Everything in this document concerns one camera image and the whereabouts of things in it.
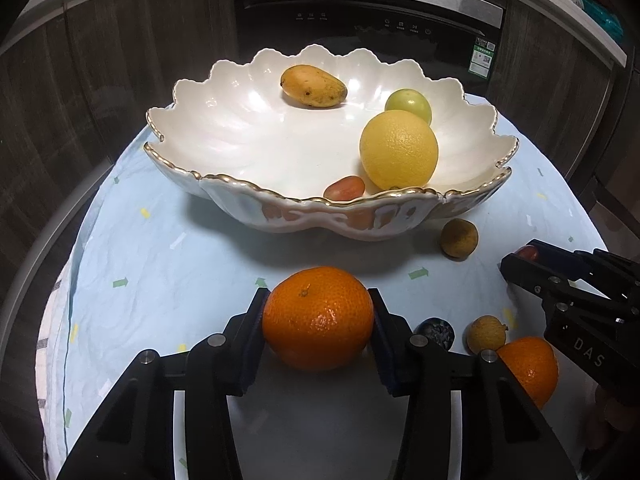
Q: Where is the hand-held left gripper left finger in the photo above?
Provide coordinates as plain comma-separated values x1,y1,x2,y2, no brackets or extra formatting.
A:
57,287,273,480

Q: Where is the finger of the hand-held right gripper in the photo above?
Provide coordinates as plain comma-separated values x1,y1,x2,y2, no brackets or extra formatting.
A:
500,254,622,322
531,239,640,297

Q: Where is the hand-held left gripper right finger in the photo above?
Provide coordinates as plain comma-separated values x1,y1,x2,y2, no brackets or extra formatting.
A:
367,287,583,480

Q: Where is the dark blueberry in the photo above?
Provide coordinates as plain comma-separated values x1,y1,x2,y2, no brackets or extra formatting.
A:
414,318,456,351

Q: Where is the orange tangerine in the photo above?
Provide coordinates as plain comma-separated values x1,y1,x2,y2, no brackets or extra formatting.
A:
262,266,375,372
496,336,559,411

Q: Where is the brown longan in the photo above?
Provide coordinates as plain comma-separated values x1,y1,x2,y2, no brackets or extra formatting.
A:
440,218,479,260
466,315,510,356

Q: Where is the large yellow orange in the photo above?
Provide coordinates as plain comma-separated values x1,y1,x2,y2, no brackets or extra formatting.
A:
359,111,439,191

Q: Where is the white scalloped ceramic bowl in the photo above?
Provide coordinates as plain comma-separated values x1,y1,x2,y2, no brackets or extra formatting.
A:
144,45,521,242

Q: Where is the green jujube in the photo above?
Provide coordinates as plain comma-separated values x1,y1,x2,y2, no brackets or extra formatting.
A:
384,88,432,126

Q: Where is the yellow mango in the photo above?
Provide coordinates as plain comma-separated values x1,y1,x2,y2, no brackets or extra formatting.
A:
280,65,348,109

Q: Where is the person's right hand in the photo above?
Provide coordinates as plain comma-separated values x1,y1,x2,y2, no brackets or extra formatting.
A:
585,385,640,461

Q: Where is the light blue patterned cloth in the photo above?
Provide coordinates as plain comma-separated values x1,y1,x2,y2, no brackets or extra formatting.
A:
37,95,611,480

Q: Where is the dark wood base cabinet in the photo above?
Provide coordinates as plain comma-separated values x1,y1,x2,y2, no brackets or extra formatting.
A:
487,0,621,181
0,0,236,311

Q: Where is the teal plastic packet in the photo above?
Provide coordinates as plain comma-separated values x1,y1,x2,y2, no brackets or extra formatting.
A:
570,0,626,43

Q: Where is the black built-in dishwasher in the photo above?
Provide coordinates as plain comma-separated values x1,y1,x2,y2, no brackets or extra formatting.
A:
232,0,506,96

